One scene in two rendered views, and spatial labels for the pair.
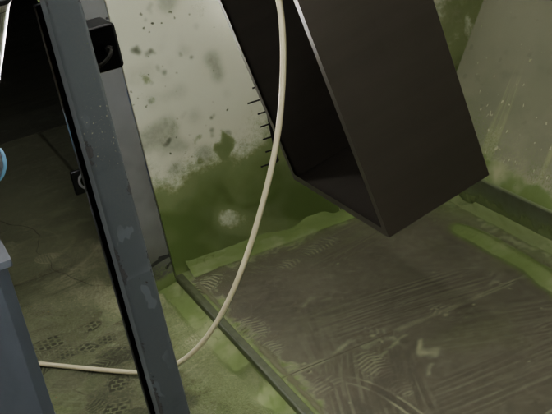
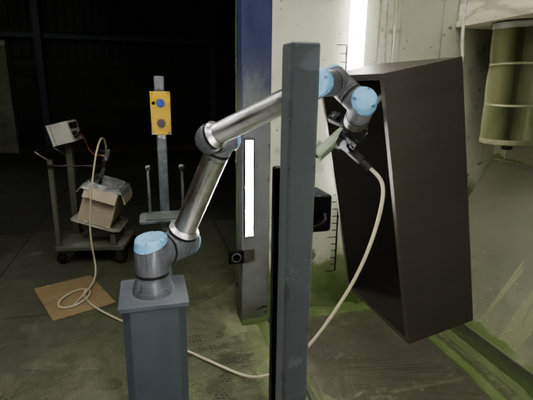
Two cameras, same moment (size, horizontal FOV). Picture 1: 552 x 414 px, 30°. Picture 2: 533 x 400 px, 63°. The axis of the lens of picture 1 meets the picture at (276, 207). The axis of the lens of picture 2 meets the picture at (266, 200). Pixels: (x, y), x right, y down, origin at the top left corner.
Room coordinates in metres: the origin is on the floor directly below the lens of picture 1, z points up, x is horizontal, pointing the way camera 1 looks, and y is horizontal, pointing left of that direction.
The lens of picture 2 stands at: (0.75, 0.24, 1.57)
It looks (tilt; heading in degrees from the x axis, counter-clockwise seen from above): 14 degrees down; 4
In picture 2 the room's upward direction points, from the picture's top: 1 degrees clockwise
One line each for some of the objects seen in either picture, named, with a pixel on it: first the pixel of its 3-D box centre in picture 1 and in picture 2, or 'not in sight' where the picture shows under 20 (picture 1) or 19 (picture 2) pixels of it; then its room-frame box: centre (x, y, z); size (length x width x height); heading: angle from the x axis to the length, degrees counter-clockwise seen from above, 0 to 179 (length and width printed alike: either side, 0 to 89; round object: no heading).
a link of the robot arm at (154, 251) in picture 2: not in sight; (152, 252); (2.59, 0.90, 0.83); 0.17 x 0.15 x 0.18; 152
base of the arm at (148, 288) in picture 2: not in sight; (152, 281); (2.58, 0.90, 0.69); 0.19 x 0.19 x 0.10
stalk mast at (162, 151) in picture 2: not in sight; (164, 205); (3.45, 1.11, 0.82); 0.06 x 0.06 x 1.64; 20
